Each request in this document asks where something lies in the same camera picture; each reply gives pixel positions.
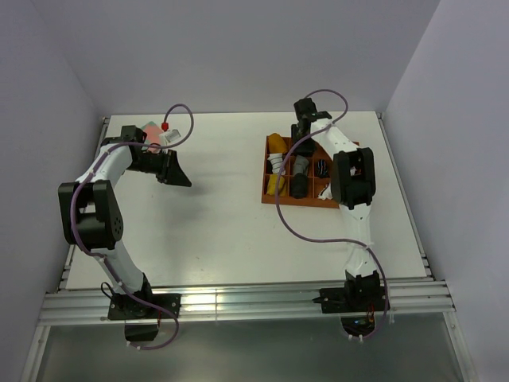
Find small white rolled sock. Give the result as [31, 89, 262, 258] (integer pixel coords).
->
[317, 183, 333, 201]

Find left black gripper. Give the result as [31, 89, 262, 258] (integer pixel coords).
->
[127, 149, 192, 187]

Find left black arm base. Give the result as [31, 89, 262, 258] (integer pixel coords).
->
[100, 279, 181, 351]

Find black patterned rolled sock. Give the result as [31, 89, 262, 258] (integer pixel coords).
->
[315, 159, 330, 179]

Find aluminium front rail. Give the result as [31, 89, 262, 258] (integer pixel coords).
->
[37, 279, 456, 326]

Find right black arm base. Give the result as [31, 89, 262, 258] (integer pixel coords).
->
[313, 271, 390, 340]

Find mustard yellow striped sock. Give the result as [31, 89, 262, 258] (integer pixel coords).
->
[267, 133, 288, 154]

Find black white striped rolled sock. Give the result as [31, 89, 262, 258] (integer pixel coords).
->
[267, 153, 286, 175]

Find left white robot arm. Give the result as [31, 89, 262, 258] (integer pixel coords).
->
[58, 125, 192, 318]

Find yellow rolled sock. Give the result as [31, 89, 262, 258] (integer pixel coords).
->
[266, 173, 287, 197]

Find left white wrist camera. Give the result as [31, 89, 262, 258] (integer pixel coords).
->
[158, 122, 181, 146]

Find light grey rolled sock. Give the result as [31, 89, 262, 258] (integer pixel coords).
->
[292, 155, 309, 177]

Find dark grey rolled sock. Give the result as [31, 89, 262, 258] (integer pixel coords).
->
[289, 173, 308, 199]

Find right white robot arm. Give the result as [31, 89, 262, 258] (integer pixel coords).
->
[292, 96, 388, 310]

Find orange divided tray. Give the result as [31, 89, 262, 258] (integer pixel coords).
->
[261, 133, 338, 209]

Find pink green patterned socks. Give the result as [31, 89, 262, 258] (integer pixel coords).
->
[142, 121, 164, 146]

